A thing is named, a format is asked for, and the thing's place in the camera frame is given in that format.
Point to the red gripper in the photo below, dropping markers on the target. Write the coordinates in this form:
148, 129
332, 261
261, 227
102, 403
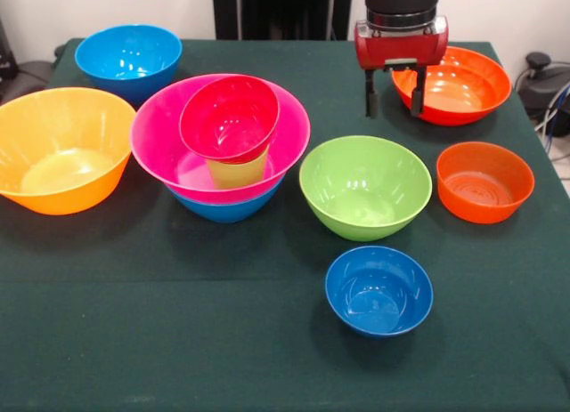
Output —
401, 49

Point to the lime green plastic bowl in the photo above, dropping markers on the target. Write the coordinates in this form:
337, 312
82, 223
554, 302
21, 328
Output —
365, 189

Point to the small crimson red bowl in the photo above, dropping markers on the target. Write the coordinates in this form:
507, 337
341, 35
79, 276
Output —
229, 118

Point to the lime green plastic cup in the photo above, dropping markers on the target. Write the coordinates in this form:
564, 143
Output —
236, 174

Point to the small dark blue bowl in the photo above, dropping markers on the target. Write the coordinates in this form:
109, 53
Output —
378, 292

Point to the light blue plastic bowl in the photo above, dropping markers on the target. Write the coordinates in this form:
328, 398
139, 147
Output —
127, 51
222, 209

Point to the large pink plastic bowl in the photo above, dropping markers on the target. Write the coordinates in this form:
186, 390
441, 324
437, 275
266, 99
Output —
156, 136

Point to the wide red-orange plastic bowl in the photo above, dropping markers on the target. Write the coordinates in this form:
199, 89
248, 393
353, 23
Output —
463, 91

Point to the small red-orange plastic bowl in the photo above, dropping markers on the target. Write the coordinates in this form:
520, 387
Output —
485, 185

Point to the black round floor stand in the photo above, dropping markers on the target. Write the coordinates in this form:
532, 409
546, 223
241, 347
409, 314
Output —
541, 87

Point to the dark green tablecloth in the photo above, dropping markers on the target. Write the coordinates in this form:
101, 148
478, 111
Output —
311, 376

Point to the large orange plastic bowl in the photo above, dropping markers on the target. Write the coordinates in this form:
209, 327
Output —
58, 154

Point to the dark grey floor equipment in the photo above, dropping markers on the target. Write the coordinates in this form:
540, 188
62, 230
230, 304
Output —
26, 78

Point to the black pedestal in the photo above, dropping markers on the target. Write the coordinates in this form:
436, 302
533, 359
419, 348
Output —
285, 11

